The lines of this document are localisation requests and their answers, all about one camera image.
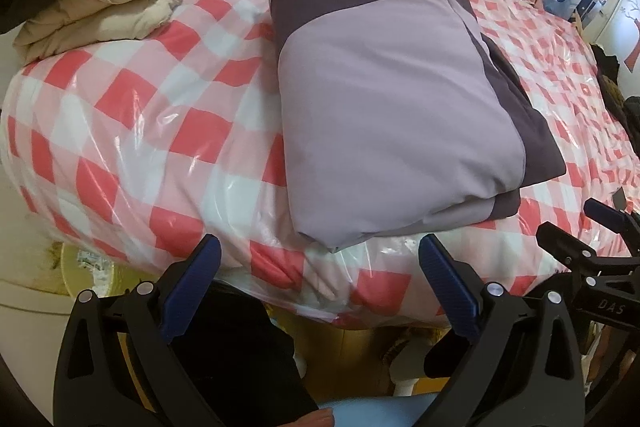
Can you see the yellow round basin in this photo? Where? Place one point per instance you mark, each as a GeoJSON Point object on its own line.
{"type": "Point", "coordinates": [90, 267]}

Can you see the beige quilted jacket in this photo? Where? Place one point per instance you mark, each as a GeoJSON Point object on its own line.
{"type": "Point", "coordinates": [100, 12]}

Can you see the dark clothes pile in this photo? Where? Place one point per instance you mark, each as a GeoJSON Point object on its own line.
{"type": "Point", "coordinates": [612, 67]}

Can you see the person's bare foot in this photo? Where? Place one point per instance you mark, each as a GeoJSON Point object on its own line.
{"type": "Point", "coordinates": [315, 421]}

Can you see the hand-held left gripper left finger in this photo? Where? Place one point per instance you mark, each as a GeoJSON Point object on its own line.
{"type": "Point", "coordinates": [192, 287]}

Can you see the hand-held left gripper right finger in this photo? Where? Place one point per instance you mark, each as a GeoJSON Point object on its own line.
{"type": "Point", "coordinates": [450, 287]}

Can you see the light blue slipper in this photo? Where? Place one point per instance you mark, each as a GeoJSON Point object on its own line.
{"type": "Point", "coordinates": [380, 412]}

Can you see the white wardrobe with tree sticker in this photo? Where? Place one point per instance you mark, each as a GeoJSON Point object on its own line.
{"type": "Point", "coordinates": [627, 22]}

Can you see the pink checkered bed cover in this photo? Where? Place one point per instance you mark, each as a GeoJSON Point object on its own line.
{"type": "Point", "coordinates": [125, 107]}

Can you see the yellow floor mat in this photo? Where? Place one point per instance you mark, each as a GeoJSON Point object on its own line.
{"type": "Point", "coordinates": [340, 357]}

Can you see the person's black pants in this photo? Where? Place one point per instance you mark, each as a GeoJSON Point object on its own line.
{"type": "Point", "coordinates": [240, 347]}

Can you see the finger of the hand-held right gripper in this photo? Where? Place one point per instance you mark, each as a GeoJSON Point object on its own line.
{"type": "Point", "coordinates": [607, 213]}
{"type": "Point", "coordinates": [575, 252]}

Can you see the lilac and purple jacket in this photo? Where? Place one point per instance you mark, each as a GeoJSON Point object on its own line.
{"type": "Point", "coordinates": [390, 107]}

